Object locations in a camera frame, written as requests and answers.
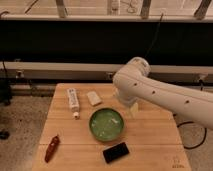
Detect pale yellow gripper tip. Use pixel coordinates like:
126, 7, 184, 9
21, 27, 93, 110
130, 102, 139, 117

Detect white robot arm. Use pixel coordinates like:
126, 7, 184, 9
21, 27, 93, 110
113, 57, 213, 130

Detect green round plate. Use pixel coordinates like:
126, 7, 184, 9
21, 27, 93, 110
89, 108, 124, 142

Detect white rectangular block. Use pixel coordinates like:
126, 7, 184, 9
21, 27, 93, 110
87, 91, 102, 106

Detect black smartphone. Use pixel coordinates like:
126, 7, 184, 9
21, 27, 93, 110
103, 142, 129, 164

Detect white tube with cap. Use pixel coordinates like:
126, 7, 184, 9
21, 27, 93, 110
67, 88, 80, 119

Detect black object left edge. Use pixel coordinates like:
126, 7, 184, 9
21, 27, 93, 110
0, 79, 12, 106

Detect black floor cables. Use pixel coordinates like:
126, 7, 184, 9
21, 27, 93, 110
176, 120, 208, 150

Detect black cable on wall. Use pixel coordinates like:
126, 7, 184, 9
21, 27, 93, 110
143, 13, 165, 60

